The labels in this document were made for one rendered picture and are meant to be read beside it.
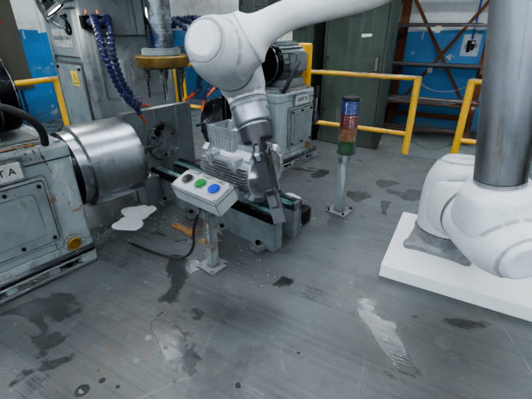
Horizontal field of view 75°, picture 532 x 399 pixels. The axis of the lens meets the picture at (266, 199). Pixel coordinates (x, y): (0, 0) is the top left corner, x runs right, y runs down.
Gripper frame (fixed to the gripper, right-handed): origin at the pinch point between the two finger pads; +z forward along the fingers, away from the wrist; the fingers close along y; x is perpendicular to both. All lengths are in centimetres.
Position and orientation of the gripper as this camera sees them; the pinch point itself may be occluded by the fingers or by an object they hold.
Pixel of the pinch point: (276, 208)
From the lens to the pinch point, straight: 83.0
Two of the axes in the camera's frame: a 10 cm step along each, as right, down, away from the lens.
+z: 2.6, 9.7, 0.3
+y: 2.0, -0.8, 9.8
